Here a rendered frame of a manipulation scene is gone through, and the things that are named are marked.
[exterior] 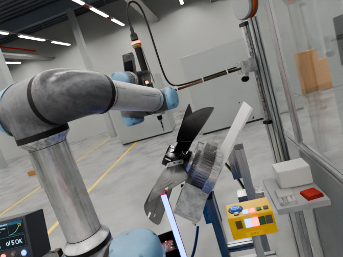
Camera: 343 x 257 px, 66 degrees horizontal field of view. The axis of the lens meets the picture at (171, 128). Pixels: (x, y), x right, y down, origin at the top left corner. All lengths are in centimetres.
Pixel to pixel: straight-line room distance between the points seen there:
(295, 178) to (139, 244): 109
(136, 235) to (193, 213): 70
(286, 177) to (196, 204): 51
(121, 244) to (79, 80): 38
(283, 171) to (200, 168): 45
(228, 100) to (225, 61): 95
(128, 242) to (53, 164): 24
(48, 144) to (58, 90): 14
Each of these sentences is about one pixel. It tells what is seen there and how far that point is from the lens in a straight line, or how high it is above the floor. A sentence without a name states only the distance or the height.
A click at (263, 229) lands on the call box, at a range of 106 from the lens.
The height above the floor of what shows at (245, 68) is 154.
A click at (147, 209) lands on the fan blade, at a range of 155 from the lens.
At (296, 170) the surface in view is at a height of 96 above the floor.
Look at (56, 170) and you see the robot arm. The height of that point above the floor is 148.
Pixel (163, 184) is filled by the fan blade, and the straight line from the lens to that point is 122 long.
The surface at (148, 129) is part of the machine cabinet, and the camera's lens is 872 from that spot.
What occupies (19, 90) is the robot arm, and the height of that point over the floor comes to 167.
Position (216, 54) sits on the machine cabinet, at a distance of 676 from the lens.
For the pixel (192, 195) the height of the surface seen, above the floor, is 102.
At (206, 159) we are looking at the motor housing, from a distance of 140.
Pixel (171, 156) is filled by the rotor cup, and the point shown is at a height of 122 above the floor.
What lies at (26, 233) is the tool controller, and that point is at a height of 119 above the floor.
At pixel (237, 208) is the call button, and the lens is 105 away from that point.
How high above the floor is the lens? 160
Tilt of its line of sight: 10 degrees down
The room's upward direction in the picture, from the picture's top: 17 degrees counter-clockwise
